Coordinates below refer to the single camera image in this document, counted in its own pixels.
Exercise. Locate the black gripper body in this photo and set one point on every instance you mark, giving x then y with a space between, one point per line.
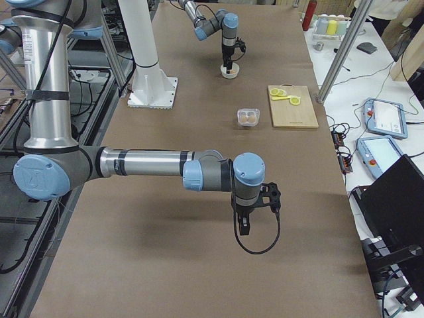
227 53
244 211

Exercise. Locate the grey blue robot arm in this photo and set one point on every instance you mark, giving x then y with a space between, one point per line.
223 21
55 161

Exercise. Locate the clear plastic egg box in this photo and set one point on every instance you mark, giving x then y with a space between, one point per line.
247 112

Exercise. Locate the white ceramic bowl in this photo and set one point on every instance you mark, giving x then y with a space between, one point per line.
228 76

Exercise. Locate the lemon slice upper pair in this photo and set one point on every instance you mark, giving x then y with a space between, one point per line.
280 92

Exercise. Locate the yellow plastic knife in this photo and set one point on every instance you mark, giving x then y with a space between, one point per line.
276 98

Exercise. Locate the wooden cutting board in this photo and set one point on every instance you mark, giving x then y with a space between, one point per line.
287 116

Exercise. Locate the lemon slice single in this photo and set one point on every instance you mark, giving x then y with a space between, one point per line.
295 100

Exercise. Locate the small metal cup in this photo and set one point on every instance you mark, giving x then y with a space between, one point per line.
319 46

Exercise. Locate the red bottle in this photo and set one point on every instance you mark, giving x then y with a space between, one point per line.
308 16

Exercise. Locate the clear tray with cups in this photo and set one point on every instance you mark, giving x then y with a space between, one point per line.
330 27

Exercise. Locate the black power strip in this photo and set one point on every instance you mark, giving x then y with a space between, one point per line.
344 155

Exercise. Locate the grey flat pad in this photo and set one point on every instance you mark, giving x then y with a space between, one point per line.
367 47

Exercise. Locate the blue teach pendant near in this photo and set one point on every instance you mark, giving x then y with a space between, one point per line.
378 153

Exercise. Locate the blue teach pendant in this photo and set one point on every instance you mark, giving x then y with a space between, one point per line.
378 153
385 117

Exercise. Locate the blue teach pendant far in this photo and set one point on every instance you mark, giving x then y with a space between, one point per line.
385 117

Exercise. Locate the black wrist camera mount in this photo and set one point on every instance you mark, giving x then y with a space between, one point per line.
241 45
270 196

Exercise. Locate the white pedestal column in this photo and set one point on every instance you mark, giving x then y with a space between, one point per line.
138 25

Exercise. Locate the aluminium frame post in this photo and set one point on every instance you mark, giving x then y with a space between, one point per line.
345 47

